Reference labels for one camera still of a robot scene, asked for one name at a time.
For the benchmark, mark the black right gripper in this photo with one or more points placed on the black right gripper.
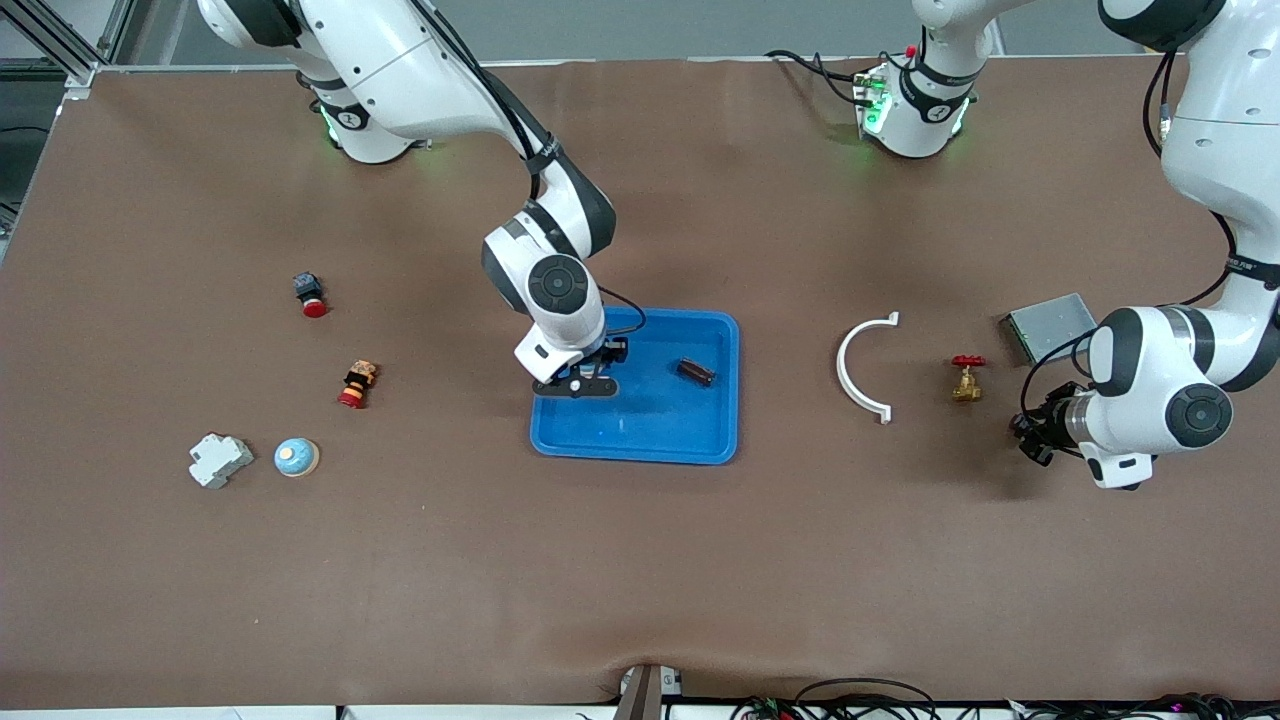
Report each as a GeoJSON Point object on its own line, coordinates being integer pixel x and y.
{"type": "Point", "coordinates": [611, 353]}

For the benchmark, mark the black purple electrolytic capacitor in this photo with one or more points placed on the black purple electrolytic capacitor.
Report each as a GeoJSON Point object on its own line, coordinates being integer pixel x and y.
{"type": "Point", "coordinates": [1022, 428]}

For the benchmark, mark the brown electrolytic capacitor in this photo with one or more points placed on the brown electrolytic capacitor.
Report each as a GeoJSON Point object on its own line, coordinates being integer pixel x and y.
{"type": "Point", "coordinates": [696, 372]}

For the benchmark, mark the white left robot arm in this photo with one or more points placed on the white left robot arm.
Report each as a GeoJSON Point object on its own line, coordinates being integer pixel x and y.
{"type": "Point", "coordinates": [1150, 370]}

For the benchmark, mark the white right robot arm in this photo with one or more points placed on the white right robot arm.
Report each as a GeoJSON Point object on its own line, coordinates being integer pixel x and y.
{"type": "Point", "coordinates": [400, 70]}

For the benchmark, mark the blue plastic tray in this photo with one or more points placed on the blue plastic tray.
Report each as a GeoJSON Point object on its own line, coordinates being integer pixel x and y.
{"type": "Point", "coordinates": [660, 430]}

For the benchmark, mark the grey metal module box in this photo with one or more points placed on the grey metal module box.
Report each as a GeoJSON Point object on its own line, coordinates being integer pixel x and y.
{"type": "Point", "coordinates": [1045, 325]}

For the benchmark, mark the brown table mat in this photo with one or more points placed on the brown table mat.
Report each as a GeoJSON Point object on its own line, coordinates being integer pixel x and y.
{"type": "Point", "coordinates": [640, 560]}

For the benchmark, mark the red yellow emergency stop button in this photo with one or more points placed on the red yellow emergency stop button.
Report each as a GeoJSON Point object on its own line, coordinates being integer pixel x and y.
{"type": "Point", "coordinates": [357, 385]}

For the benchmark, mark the red push button black body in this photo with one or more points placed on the red push button black body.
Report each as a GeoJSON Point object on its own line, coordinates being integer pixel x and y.
{"type": "Point", "coordinates": [312, 300]}

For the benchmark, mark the white circuit breaker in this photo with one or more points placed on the white circuit breaker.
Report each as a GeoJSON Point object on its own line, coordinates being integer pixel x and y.
{"type": "Point", "coordinates": [220, 460]}

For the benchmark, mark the grey bracket at table edge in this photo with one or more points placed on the grey bracket at table edge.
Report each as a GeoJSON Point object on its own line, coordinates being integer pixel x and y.
{"type": "Point", "coordinates": [640, 700]}

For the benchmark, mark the aluminium frame post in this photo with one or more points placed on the aluminium frame post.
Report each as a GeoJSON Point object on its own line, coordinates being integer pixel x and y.
{"type": "Point", "coordinates": [80, 78]}

